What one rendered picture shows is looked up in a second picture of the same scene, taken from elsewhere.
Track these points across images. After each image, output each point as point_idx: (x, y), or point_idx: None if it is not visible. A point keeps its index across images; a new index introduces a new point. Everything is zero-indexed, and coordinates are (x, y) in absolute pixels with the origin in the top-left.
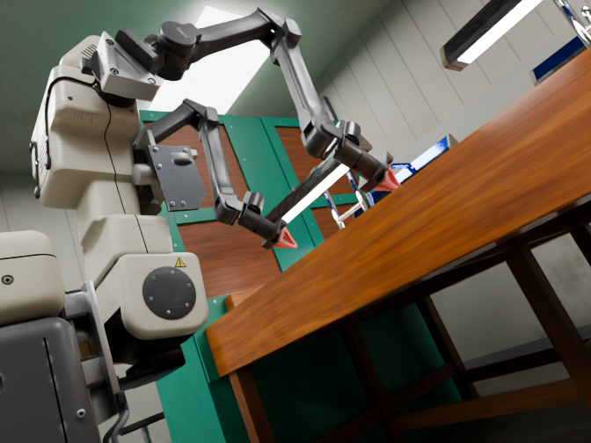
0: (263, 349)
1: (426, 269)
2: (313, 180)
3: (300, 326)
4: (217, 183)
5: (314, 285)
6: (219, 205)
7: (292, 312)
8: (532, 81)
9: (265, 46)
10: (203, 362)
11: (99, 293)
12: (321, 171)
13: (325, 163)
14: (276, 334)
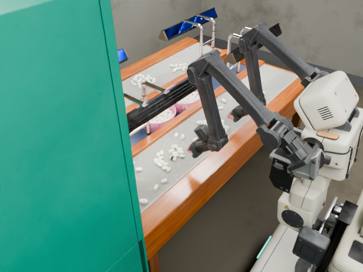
0: (190, 216)
1: (257, 150)
2: (171, 102)
3: (215, 190)
4: (222, 126)
5: (228, 168)
6: (225, 141)
7: (214, 185)
8: (166, 38)
9: (250, 41)
10: (147, 263)
11: (318, 205)
12: (177, 96)
13: (178, 91)
14: (202, 202)
